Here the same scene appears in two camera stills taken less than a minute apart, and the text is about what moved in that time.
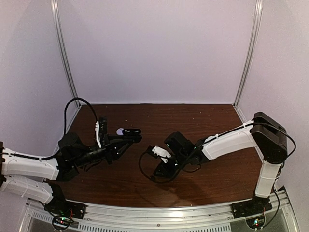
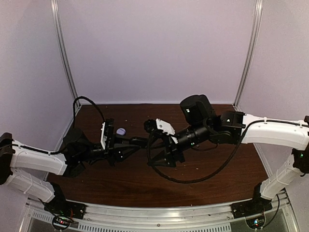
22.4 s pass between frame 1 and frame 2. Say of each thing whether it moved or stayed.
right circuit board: stayed
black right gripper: moved
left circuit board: stayed
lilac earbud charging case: stayed
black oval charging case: moved
